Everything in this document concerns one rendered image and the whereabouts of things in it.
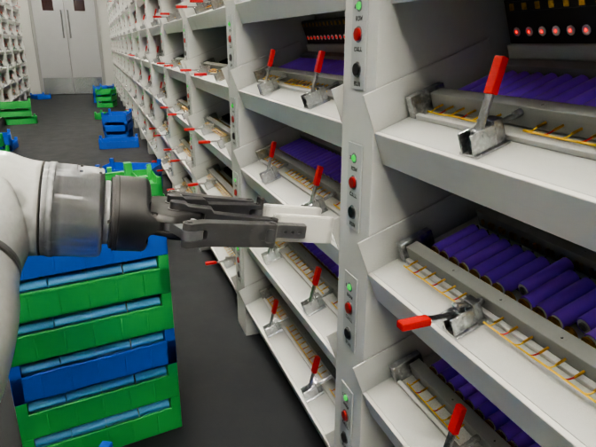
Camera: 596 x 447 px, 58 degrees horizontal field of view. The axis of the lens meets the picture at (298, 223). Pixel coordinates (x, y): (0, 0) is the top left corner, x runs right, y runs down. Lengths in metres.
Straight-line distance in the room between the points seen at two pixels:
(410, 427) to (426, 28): 0.51
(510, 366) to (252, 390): 0.86
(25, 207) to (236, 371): 0.97
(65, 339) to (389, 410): 0.60
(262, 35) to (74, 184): 0.91
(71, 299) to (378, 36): 0.70
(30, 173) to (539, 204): 0.44
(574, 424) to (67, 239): 0.46
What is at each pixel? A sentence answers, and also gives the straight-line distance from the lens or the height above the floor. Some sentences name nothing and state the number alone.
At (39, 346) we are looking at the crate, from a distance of 1.09.
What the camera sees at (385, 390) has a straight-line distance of 0.83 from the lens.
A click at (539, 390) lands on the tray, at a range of 0.54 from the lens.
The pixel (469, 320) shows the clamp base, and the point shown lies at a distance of 0.61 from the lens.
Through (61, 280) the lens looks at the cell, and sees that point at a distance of 1.05.
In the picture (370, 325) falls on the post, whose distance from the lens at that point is 0.79.
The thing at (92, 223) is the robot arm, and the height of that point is 0.63.
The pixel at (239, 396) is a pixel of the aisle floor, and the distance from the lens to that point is 1.32.
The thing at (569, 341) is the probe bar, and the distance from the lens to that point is 0.55.
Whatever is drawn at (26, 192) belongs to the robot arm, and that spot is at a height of 0.66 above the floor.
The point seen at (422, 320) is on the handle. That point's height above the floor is 0.51.
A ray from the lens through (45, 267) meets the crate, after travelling 1.03.
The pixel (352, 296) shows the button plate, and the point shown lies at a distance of 0.80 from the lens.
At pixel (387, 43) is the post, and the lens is 0.69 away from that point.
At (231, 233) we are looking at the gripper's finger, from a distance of 0.53.
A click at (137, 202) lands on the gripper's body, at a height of 0.64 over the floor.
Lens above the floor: 0.78
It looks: 19 degrees down
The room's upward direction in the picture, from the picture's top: straight up
